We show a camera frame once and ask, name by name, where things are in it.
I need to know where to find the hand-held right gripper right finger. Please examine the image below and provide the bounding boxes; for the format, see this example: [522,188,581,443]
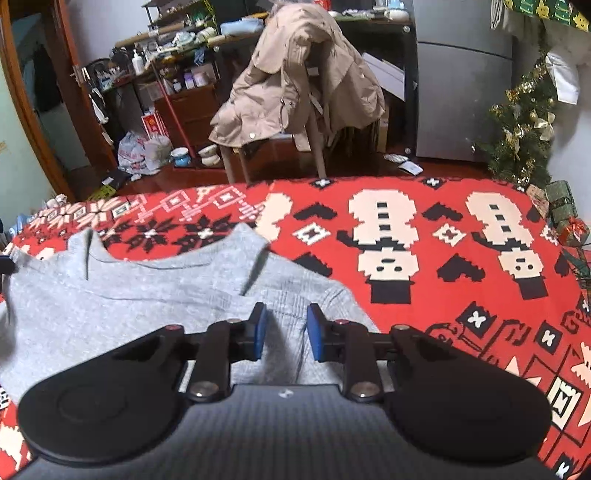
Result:
[307,304,462,402]

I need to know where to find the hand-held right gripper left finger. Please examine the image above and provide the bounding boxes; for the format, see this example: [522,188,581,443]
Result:
[112,302,269,403]

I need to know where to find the grey shirt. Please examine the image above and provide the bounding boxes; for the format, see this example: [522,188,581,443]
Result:
[0,223,382,407]

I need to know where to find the green plastic crate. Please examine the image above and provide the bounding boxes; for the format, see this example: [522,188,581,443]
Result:
[88,182,117,202]

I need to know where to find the red patterned blanket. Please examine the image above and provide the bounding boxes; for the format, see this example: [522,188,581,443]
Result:
[0,175,591,480]

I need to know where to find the white red plastic bag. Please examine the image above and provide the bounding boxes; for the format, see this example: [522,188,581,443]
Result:
[117,131,148,174]

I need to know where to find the wooden chair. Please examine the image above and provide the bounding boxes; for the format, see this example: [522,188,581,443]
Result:
[219,60,333,185]

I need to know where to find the white paper scraps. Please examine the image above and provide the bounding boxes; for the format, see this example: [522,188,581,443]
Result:
[383,154,423,175]

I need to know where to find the red carton box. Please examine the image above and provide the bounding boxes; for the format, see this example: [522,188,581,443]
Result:
[141,111,169,139]

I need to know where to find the wooden drawer cabinet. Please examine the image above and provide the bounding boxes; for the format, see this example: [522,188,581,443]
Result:
[154,83,227,153]

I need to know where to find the red broom stick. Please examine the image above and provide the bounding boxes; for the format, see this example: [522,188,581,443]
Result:
[150,60,197,167]

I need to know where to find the beige gift box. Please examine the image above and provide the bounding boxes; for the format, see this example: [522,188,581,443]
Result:
[526,184,550,220]

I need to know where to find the beige jacket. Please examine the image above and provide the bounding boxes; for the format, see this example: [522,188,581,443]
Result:
[209,2,386,152]

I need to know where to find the white flat box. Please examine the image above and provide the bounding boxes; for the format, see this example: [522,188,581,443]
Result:
[361,52,407,102]

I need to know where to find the small red bow gift box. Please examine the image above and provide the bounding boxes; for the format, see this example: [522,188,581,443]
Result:
[558,217,589,247]

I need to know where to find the green gift box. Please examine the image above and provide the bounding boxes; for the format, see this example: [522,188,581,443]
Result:
[545,180,578,227]

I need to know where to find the silver refrigerator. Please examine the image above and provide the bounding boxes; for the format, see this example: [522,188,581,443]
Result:
[412,0,515,162]

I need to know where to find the cluttered metal shelf rack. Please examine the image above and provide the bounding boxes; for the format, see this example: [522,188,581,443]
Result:
[111,0,222,93]

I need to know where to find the small decorated christmas tree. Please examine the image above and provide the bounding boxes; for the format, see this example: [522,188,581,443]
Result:
[473,51,559,190]

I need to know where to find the light blue folded cloth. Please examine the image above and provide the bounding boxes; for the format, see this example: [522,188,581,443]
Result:
[221,18,265,35]

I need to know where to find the black desk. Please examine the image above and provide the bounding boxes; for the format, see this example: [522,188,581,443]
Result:
[217,9,419,158]

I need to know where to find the white hanging bag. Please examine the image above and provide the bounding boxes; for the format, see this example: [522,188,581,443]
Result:
[546,50,580,106]

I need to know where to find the cream curtain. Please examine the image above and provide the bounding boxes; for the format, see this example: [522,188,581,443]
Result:
[489,0,509,31]

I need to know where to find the wooden door frame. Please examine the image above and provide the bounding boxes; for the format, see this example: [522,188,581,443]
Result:
[0,0,116,204]

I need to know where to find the green christmas wall cloth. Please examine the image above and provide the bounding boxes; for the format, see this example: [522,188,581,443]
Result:
[501,0,591,33]

